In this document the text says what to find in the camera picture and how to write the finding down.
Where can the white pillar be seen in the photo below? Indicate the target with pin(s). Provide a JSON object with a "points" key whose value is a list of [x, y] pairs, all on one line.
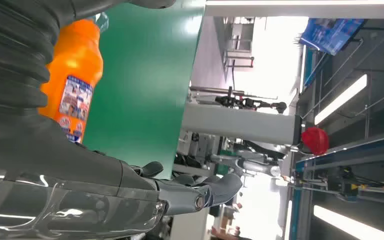
{"points": [[238, 124]]}

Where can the blue display screen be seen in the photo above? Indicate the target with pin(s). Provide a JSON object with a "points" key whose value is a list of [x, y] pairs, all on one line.
{"points": [[331, 34]]}

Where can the blue overhead rail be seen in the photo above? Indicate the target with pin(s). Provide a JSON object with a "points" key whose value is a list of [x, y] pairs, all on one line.
{"points": [[344, 154]]}

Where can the long ceiling light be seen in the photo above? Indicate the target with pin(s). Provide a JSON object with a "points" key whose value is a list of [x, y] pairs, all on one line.
{"points": [[341, 99], [344, 225]]}

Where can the silver background robot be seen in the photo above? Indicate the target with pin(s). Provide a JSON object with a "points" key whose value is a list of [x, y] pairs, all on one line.
{"points": [[245, 162]]}

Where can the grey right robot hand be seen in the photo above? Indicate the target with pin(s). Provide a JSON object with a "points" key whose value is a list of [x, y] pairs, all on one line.
{"points": [[46, 185]]}

